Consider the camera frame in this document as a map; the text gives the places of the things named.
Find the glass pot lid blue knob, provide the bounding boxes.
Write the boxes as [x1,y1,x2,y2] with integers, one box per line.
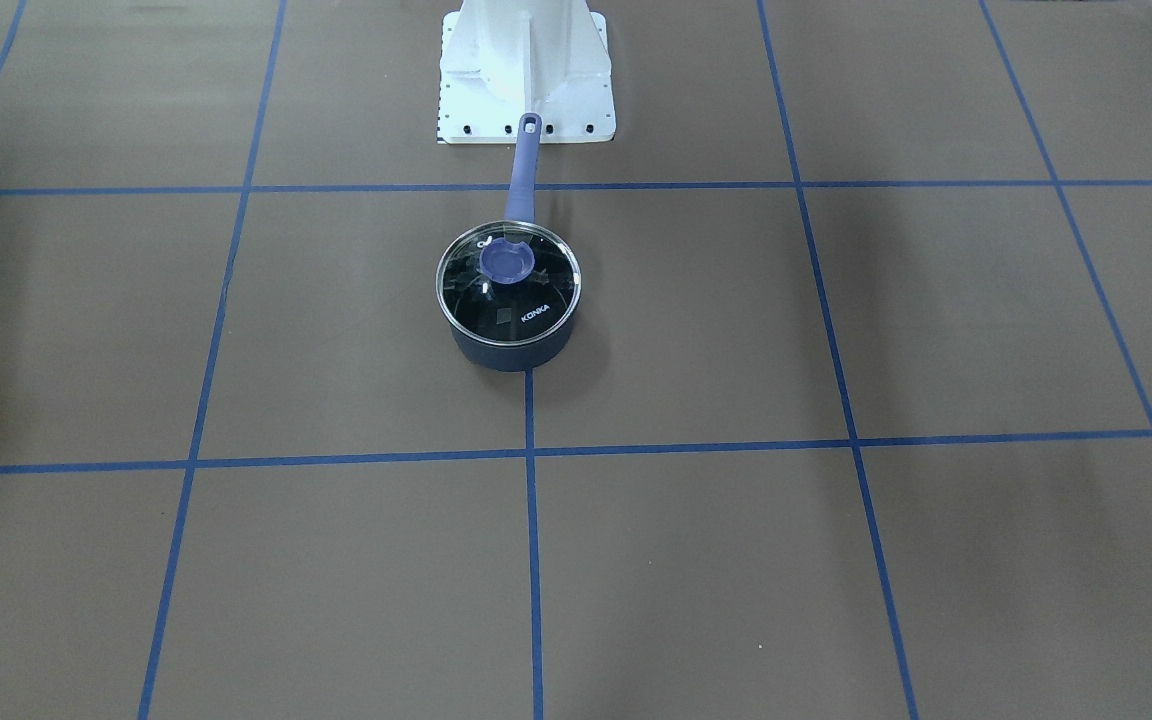
[434,220,582,348]

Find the dark blue saucepan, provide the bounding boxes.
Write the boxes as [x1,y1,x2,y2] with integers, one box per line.
[435,113,582,373]

